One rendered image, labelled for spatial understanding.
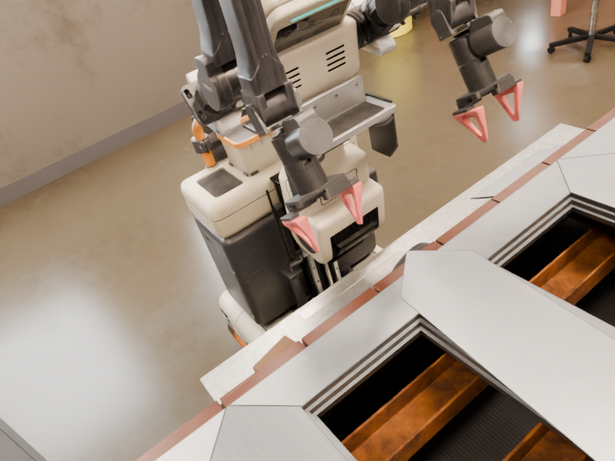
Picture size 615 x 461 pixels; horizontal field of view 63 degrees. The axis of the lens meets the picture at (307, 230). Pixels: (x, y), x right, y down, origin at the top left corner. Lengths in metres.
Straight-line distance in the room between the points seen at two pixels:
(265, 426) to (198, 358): 1.35
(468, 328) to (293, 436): 0.34
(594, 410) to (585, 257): 0.52
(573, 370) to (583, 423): 0.08
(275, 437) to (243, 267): 0.81
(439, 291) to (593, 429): 0.32
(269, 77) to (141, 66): 3.38
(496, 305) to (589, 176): 0.42
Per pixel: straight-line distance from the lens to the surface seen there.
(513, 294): 0.96
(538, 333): 0.90
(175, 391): 2.12
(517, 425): 1.15
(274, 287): 1.66
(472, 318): 0.91
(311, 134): 0.77
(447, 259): 1.02
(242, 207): 1.46
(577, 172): 1.25
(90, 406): 2.29
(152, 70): 4.20
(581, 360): 0.88
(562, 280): 1.23
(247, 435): 0.85
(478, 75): 1.08
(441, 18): 1.07
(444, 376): 1.05
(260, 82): 0.81
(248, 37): 0.79
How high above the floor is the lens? 1.55
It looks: 37 degrees down
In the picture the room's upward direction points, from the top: 16 degrees counter-clockwise
